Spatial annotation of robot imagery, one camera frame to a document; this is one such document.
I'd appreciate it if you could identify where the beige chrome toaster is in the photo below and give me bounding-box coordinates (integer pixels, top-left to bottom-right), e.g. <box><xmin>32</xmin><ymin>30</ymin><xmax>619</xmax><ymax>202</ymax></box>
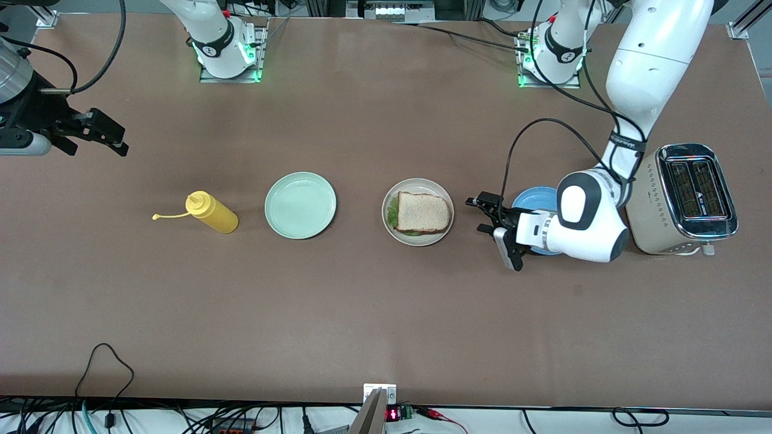
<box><xmin>624</xmin><ymin>143</ymin><xmax>739</xmax><ymax>257</ymax></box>

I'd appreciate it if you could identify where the toasted bread slice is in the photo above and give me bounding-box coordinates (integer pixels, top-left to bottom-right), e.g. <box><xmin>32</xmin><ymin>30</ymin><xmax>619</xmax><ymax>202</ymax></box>
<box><xmin>395</xmin><ymin>192</ymin><xmax>452</xmax><ymax>234</ymax></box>

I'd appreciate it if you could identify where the aluminium frame profile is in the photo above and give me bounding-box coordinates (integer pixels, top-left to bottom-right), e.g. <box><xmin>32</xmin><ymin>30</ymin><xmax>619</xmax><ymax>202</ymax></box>
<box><xmin>24</xmin><ymin>0</ymin><xmax>59</xmax><ymax>28</ymax></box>
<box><xmin>727</xmin><ymin>0</ymin><xmax>772</xmax><ymax>40</ymax></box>

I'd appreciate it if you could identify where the white power strip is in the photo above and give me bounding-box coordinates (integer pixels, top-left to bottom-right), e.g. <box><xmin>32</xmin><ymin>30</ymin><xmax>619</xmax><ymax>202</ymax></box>
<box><xmin>347</xmin><ymin>0</ymin><xmax>435</xmax><ymax>22</ymax></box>

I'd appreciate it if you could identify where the black coiled cable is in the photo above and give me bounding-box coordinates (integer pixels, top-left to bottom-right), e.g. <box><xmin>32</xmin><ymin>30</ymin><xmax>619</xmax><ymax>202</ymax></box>
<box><xmin>612</xmin><ymin>407</ymin><xmax>670</xmax><ymax>427</ymax></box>

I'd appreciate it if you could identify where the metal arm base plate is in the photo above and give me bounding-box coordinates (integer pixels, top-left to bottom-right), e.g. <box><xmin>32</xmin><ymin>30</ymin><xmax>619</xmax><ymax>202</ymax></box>
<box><xmin>516</xmin><ymin>30</ymin><xmax>583</xmax><ymax>90</ymax></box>
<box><xmin>199</xmin><ymin>17</ymin><xmax>269</xmax><ymax>84</ymax></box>

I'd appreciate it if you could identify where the thin black looped cable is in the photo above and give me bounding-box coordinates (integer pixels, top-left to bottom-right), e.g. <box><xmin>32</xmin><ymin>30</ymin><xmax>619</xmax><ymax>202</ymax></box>
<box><xmin>75</xmin><ymin>343</ymin><xmax>134</xmax><ymax>430</ymax></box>

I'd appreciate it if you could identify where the grey metal camera mount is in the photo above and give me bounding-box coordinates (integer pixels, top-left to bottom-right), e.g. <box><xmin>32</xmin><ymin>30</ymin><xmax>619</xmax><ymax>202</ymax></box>
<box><xmin>349</xmin><ymin>383</ymin><xmax>397</xmax><ymax>434</ymax></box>

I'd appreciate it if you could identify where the pale green plate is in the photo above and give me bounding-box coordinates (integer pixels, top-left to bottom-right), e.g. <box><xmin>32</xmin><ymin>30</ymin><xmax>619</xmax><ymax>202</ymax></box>
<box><xmin>264</xmin><ymin>172</ymin><xmax>337</xmax><ymax>240</ymax></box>

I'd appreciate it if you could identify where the beige plate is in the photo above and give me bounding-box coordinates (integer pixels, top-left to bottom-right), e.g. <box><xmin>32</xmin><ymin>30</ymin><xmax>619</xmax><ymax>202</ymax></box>
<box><xmin>382</xmin><ymin>177</ymin><xmax>456</xmax><ymax>247</ymax></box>

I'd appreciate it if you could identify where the yellow mustard squeeze bottle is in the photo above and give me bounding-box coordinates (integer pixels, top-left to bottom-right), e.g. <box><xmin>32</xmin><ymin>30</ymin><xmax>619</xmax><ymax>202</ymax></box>
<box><xmin>152</xmin><ymin>191</ymin><xmax>240</xmax><ymax>234</ymax></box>

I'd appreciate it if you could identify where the green lettuce leaf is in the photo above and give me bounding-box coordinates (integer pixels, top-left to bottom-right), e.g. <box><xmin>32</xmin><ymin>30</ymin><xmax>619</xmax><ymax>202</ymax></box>
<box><xmin>386</xmin><ymin>194</ymin><xmax>423</xmax><ymax>237</ymax></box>

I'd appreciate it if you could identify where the black cable across table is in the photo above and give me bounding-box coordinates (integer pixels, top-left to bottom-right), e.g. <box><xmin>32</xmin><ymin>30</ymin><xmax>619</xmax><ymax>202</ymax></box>
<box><xmin>391</xmin><ymin>18</ymin><xmax>534</xmax><ymax>54</ymax></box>

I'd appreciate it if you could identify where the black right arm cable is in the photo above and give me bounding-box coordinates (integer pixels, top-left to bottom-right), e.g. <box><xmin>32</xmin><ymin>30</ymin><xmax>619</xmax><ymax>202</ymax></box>
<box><xmin>0</xmin><ymin>0</ymin><xmax>127</xmax><ymax>95</ymax></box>

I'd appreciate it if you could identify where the red clip wire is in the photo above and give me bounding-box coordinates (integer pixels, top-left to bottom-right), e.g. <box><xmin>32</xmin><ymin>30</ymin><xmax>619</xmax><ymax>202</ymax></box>
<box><xmin>416</xmin><ymin>406</ymin><xmax>468</xmax><ymax>434</ymax></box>

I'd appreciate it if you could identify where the blue plate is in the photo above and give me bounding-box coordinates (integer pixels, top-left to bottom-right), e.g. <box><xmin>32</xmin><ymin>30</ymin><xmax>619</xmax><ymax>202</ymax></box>
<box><xmin>511</xmin><ymin>186</ymin><xmax>563</xmax><ymax>257</ymax></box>

